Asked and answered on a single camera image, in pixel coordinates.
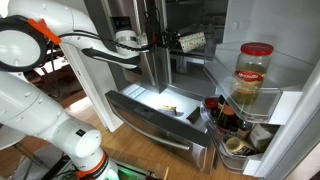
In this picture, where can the glass jar red lid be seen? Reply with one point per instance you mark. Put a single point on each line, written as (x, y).
(251, 80)

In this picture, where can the white chair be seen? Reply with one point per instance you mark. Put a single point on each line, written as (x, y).
(8, 138)

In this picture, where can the confetti patterned paper cup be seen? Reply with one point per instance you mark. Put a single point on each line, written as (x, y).
(193, 41)

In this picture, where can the red green burrito package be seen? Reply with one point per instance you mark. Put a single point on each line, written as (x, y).
(193, 115)

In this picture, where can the stainless door with dispenser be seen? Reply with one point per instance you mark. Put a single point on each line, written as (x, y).
(156, 73)

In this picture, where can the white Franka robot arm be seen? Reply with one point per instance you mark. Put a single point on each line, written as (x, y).
(26, 106)

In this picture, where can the yellow jar lying sideways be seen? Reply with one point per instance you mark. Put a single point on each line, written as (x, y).
(240, 146)

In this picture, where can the grey drawer control panel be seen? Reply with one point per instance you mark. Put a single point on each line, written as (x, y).
(143, 112)

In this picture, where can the dark bottle orange cap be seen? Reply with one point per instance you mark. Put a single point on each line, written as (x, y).
(227, 116)

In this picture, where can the large clear door shelf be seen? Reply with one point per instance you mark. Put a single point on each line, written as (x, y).
(283, 76)

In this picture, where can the red capped bottle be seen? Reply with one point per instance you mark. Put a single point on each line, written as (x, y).
(211, 103)

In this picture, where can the refrigerator cabinet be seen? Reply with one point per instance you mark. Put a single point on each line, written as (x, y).
(213, 16)

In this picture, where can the small bottle silver cap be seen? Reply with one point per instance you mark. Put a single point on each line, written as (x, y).
(245, 130)

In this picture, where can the small clear door bin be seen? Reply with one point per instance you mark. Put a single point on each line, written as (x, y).
(233, 160)

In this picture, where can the stainless steel freezer drawer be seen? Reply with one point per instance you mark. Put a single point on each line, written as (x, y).
(150, 130)

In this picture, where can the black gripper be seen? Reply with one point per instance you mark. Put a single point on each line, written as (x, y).
(157, 41)

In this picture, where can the white carton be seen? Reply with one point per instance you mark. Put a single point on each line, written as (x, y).
(263, 135)

